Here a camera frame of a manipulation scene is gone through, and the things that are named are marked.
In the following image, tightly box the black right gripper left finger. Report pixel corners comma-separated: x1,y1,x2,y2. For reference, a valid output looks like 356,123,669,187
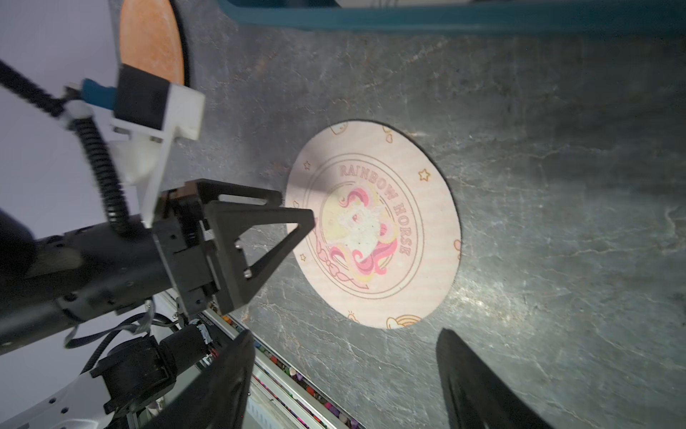
146,331,255,429

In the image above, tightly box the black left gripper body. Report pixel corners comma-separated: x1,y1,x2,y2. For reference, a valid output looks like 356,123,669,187
1,203,225,353

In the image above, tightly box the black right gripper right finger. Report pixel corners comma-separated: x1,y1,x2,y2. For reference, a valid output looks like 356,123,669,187
436,329,552,429

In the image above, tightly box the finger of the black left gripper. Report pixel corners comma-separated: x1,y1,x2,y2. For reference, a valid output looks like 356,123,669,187
185,179,283,207
205,202,314,314

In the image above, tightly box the orange coaster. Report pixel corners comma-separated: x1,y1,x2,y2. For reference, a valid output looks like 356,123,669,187
119,0,187,85

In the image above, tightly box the pink striped bunny coaster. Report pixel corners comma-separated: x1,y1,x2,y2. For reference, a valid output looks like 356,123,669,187
284,121,462,330

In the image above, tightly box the teal plastic storage box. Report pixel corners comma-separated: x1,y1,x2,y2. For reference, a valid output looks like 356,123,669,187
219,1,685,36

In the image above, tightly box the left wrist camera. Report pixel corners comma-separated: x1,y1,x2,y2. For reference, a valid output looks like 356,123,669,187
80,64,205,228

